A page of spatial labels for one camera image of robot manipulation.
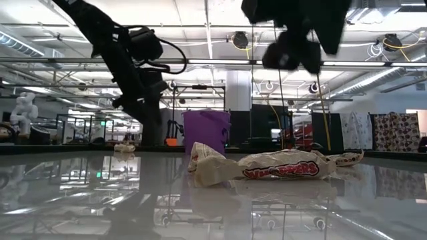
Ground black partition panel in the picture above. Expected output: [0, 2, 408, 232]
[312, 111, 341, 151]
[230, 104, 291, 149]

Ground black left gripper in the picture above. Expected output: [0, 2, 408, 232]
[98, 33, 169, 146]

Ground small purple bucket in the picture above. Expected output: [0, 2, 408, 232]
[181, 109, 232, 156]

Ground grey ventilation duct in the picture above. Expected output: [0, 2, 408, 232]
[330, 55, 427, 97]
[0, 33, 46, 57]

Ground dark dotted patterned cloth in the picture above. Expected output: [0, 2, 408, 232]
[373, 112, 422, 154]

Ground red machine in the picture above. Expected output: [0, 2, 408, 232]
[290, 123, 314, 149]

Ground yellow hanging cable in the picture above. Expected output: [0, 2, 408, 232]
[266, 99, 284, 149]

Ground long yellow cable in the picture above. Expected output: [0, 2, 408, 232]
[315, 73, 333, 151]

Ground black aluminium table frame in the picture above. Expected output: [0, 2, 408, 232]
[0, 143, 427, 161]

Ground grey metal ceiling rail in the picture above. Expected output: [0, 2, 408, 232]
[0, 56, 427, 67]

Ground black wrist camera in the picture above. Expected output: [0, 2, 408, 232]
[128, 28, 164, 63]

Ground white building column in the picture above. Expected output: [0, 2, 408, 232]
[226, 68, 253, 113]

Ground white floral patterned cloth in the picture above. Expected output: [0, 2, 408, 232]
[339, 111, 374, 150]

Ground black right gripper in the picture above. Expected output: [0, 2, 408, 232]
[242, 0, 323, 75]

